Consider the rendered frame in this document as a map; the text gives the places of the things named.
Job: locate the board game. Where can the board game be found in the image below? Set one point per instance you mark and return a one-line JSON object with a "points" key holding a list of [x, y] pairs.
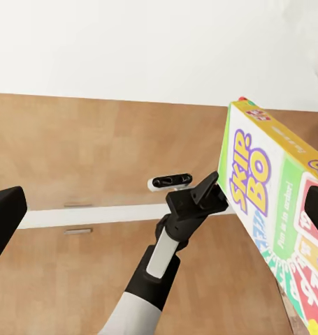
{"points": [[265, 171]]}

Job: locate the sliding door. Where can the sliding door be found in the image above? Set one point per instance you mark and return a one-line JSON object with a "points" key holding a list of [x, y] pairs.
{"points": [[76, 153], [67, 280]]}

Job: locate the desk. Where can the desk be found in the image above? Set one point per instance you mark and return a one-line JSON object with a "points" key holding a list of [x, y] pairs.
{"points": [[302, 19]]}

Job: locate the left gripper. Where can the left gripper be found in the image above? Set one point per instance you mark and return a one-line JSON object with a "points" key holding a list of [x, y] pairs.
{"points": [[190, 207]]}

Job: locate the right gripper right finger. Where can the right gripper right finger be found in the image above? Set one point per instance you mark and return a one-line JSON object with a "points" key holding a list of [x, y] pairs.
{"points": [[311, 204]]}

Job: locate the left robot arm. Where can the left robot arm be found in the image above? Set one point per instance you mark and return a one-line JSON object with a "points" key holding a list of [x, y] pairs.
{"points": [[139, 308]]}

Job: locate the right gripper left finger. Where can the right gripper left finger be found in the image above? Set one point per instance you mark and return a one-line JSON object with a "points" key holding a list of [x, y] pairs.
{"points": [[13, 207]]}

